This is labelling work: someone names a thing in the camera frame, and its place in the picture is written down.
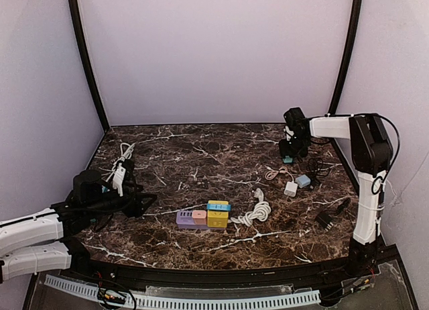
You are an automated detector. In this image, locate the pink white usb cable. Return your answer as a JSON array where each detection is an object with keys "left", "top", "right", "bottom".
[{"left": 264, "top": 166, "right": 298, "bottom": 183}]

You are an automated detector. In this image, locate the white charger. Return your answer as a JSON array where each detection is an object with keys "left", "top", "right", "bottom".
[{"left": 284, "top": 181, "right": 298, "bottom": 197}]

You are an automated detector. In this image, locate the purple power strip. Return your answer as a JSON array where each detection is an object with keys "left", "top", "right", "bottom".
[{"left": 176, "top": 210, "right": 208, "bottom": 229}]

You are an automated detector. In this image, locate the pink charger plug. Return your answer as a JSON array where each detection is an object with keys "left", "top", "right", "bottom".
[{"left": 192, "top": 210, "right": 207, "bottom": 225}]

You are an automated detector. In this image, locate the yellow cube socket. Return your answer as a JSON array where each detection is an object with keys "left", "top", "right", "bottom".
[{"left": 206, "top": 200, "right": 230, "bottom": 229}]

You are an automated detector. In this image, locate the blue adapter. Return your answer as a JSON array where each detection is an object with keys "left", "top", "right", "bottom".
[{"left": 206, "top": 203, "right": 231, "bottom": 211}]

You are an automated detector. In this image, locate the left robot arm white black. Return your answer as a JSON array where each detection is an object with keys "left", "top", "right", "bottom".
[{"left": 1, "top": 159, "right": 158, "bottom": 281}]

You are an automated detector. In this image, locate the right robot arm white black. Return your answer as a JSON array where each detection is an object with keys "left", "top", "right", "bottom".
[{"left": 279, "top": 107, "right": 400, "bottom": 276}]

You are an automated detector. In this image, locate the black plug adapter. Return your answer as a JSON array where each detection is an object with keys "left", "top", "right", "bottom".
[{"left": 315, "top": 211, "right": 333, "bottom": 231}]

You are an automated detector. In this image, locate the teal small charger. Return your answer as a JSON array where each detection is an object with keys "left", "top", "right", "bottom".
[{"left": 282, "top": 156, "right": 294, "bottom": 164}]

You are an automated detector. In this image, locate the light blue charger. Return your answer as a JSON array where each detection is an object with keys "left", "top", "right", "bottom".
[{"left": 295, "top": 174, "right": 311, "bottom": 189}]

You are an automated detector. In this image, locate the white teal strip cord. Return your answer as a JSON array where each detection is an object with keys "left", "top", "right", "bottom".
[{"left": 100, "top": 142, "right": 137, "bottom": 183}]

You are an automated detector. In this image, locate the white coiled power cord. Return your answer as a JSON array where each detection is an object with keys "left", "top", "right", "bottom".
[{"left": 229, "top": 188, "right": 271, "bottom": 227}]

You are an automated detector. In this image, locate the white slotted cable duct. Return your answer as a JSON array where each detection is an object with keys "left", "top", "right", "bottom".
[{"left": 44, "top": 274, "right": 320, "bottom": 309}]

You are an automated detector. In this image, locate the black front aluminium rail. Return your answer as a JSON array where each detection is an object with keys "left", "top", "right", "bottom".
[{"left": 60, "top": 258, "right": 352, "bottom": 290}]

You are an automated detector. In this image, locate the right black frame post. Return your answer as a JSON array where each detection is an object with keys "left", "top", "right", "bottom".
[{"left": 328, "top": 0, "right": 362, "bottom": 114}]

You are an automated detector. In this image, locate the black frame post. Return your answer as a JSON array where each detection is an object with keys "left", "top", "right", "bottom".
[
  {"left": 68, "top": 0, "right": 111, "bottom": 133},
  {"left": 328, "top": 0, "right": 362, "bottom": 114}
]

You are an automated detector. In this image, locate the left black frame post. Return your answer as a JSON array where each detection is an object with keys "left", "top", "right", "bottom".
[{"left": 68, "top": 0, "right": 111, "bottom": 133}]

